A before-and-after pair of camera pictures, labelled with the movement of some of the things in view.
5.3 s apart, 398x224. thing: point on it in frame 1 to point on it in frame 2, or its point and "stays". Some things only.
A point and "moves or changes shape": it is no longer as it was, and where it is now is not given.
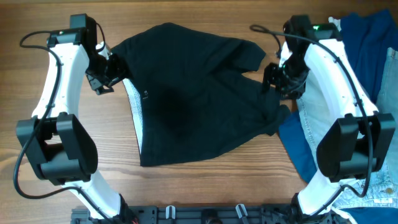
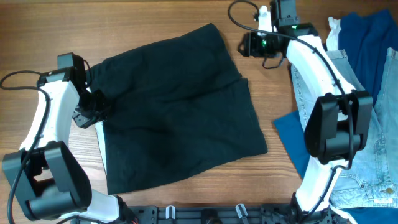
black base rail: (208, 214) stays
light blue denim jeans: (381, 189) stays
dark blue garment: (368, 37) stays
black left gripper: (120, 71) to (83, 121)
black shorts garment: (191, 93) moves or changes shape
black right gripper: (270, 77) to (250, 40)
